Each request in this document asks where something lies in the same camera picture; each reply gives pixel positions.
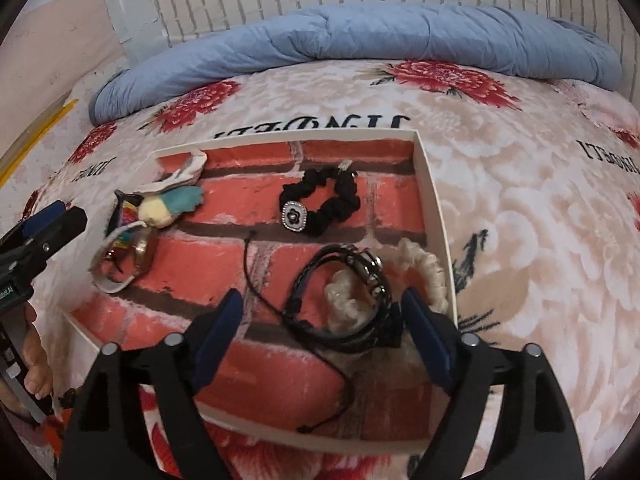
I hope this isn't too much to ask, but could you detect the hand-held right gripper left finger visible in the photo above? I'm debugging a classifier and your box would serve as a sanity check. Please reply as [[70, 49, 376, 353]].
[[57, 288, 246, 480]]

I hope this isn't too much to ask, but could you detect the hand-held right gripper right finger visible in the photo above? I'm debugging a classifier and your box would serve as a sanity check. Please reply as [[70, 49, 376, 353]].
[[401, 287, 586, 480]]

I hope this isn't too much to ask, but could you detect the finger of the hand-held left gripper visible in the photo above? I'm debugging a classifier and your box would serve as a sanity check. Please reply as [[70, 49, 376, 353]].
[[7, 200, 68, 243], [0, 207, 89, 281]]

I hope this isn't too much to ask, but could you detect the cream scrunchie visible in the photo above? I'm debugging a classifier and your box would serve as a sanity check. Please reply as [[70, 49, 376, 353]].
[[322, 237, 447, 333]]

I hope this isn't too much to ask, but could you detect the white tray with brick lining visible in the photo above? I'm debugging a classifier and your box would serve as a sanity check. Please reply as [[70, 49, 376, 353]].
[[62, 129, 458, 453]]

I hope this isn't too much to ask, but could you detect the plush bird hair clip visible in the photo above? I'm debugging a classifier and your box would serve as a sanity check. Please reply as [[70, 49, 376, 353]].
[[135, 150, 208, 231]]

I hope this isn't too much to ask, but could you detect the black braided bracelet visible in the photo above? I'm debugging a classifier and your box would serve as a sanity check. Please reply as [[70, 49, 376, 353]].
[[243, 230, 403, 433]]

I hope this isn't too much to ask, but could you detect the black scrunchie with charm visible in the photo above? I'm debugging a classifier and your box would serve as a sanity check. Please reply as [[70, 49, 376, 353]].
[[279, 160, 361, 238]]

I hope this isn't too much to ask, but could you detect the person's left hand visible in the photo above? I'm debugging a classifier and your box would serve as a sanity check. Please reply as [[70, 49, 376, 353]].
[[0, 304, 53, 423]]

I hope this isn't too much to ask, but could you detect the floral printed blanket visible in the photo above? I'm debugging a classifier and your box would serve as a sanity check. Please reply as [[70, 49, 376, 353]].
[[0, 57, 640, 480]]

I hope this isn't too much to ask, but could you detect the clear plastic sheet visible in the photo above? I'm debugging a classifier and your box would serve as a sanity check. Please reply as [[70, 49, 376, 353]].
[[95, 0, 168, 68]]

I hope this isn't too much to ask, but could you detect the blue duvet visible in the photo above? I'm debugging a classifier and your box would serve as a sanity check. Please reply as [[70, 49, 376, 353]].
[[89, 2, 623, 123]]

